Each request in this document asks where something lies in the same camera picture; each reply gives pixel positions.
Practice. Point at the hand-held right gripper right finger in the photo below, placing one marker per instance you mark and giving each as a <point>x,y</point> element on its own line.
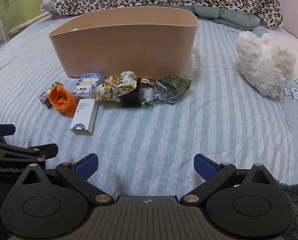
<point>204,168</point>

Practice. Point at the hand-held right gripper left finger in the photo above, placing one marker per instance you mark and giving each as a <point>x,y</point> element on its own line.
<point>86,168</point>

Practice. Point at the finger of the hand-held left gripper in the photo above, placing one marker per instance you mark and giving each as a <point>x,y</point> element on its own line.
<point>36,150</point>
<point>3,130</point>

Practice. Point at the white cardboard box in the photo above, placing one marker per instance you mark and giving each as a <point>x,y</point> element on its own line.
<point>83,117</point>

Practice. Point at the small cartoon print box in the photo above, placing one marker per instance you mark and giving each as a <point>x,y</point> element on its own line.
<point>45,97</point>

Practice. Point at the orange knitted sock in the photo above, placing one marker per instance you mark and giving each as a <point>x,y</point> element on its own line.
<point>62,102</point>

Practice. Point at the blue striped bed sheet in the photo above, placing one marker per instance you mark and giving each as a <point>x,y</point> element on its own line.
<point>164,130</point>

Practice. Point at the black cube box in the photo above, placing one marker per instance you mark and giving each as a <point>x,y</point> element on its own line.
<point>131,100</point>

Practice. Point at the blue white patterned box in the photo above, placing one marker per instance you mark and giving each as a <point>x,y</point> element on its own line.
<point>85,85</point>

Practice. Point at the floral fabric scrunchie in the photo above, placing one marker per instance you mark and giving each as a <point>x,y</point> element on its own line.
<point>113,86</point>

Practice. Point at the clear bag of dried herbs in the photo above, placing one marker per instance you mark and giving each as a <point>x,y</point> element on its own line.
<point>171,87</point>

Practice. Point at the beige hair clip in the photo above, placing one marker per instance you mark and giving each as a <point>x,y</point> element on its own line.
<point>146,82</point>

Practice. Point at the white plush pillow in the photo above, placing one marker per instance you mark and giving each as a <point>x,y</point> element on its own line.
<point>264,62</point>

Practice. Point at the beige plastic storage bin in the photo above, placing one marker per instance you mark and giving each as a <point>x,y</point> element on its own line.
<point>126,50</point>

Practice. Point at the green plastic storage box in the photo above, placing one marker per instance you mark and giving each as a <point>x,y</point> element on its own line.
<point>21,5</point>

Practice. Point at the pink cloth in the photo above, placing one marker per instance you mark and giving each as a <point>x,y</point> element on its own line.
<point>45,6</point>

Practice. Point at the green checked quilt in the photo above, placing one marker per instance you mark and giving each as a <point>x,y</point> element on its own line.
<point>226,17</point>

